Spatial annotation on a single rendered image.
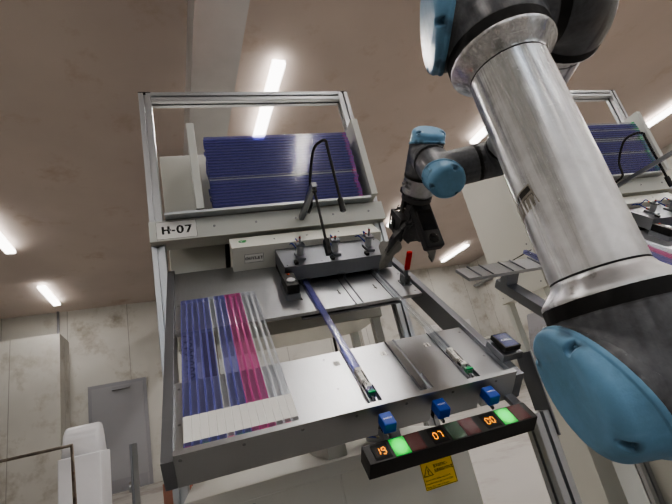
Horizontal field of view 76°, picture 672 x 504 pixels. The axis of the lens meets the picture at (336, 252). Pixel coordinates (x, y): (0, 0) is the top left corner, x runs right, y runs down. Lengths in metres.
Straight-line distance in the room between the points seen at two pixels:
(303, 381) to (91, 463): 6.42
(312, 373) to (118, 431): 9.91
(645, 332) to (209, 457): 0.64
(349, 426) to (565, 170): 0.58
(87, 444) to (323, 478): 6.30
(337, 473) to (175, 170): 1.15
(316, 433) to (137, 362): 10.16
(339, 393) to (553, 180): 0.59
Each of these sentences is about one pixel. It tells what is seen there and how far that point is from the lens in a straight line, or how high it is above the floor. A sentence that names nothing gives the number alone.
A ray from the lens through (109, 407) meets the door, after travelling 10.80.
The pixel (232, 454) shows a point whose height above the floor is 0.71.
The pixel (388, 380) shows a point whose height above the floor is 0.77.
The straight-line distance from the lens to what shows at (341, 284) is 1.25.
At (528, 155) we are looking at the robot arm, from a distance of 0.45.
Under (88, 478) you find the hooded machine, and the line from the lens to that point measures 7.24.
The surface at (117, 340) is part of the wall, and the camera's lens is 11.04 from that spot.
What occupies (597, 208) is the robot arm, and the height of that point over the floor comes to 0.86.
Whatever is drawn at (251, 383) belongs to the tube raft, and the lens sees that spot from 0.89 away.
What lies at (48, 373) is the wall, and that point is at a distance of 10.28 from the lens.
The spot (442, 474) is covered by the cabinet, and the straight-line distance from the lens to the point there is 1.24.
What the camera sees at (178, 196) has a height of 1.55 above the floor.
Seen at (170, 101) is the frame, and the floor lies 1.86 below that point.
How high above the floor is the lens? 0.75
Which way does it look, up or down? 19 degrees up
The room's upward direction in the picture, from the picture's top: 13 degrees counter-clockwise
